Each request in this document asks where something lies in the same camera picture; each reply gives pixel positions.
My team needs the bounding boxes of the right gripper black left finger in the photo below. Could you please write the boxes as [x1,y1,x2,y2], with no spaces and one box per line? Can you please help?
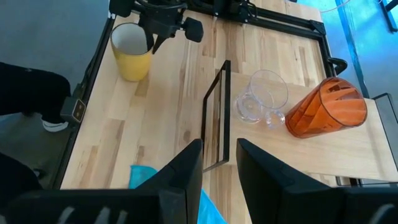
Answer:
[6,138,204,224]

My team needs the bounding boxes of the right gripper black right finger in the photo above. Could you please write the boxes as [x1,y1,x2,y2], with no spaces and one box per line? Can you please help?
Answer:
[236,138,398,224]

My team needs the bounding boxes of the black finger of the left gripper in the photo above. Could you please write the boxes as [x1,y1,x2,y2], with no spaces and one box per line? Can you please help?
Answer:
[152,34,168,55]
[144,27,155,52]

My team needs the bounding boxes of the yellow mug with white inside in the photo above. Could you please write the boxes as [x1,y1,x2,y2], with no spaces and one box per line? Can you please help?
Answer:
[110,22,155,83]

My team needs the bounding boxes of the orange translucent plastic tumbler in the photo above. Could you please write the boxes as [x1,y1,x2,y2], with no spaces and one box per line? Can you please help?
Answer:
[284,77,369,139]

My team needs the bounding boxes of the clear glass mug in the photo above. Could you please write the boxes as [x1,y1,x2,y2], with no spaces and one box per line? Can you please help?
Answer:
[233,69,290,130]

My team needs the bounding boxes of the person's shoe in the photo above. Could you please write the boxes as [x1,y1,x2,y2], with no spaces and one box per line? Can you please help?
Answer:
[41,118,70,133]

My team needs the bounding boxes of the person's leg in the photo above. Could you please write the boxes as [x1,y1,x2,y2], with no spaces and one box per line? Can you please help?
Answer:
[0,61,72,118]
[0,151,44,208]

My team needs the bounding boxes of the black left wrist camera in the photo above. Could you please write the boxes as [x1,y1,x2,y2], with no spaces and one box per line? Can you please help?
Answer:
[181,16,205,44]

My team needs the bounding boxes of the black table edge frame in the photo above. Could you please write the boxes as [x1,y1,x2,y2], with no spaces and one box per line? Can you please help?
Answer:
[51,6,348,190]

